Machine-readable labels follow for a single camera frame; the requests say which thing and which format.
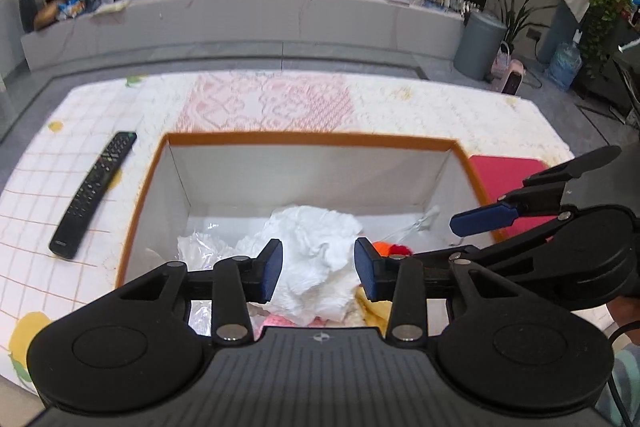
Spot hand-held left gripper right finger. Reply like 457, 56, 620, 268
354, 237, 526, 344

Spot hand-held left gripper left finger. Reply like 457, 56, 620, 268
115, 238, 284, 344

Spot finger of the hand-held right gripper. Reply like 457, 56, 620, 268
415, 219, 571, 272
449, 145, 623, 238

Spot crochet strawberry and orange toy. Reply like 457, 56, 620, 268
371, 239, 415, 258

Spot yellow cloth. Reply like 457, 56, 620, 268
354, 287, 396, 329

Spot pink crochet item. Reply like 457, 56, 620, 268
252, 304, 326, 338

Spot white tissue paper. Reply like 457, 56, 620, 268
235, 205, 366, 325

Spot white string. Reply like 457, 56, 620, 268
385, 205, 442, 240

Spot clear plastic bag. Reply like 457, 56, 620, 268
176, 219, 251, 338

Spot orange cardboard box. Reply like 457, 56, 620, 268
115, 132, 508, 341

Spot red flat pad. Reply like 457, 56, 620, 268
467, 155, 566, 243

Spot teal striped clothing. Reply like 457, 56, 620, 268
597, 347, 640, 427

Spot dark cabinet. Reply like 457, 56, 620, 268
575, 14, 640, 128

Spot grey trash can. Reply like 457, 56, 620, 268
454, 11, 508, 80

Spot blue water jug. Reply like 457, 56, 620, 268
545, 42, 583, 90

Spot black remote control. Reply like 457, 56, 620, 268
48, 132, 138, 260

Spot long-leaf potted plant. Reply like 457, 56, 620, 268
485, 0, 558, 58

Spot bushy green plant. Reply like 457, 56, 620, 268
582, 0, 636, 78

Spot white marble television console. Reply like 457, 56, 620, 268
21, 0, 466, 75

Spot blue snack packets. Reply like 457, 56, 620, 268
57, 0, 86, 20

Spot brown round bread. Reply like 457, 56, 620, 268
34, 2, 60, 30

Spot black cable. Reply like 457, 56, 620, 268
606, 322, 635, 427

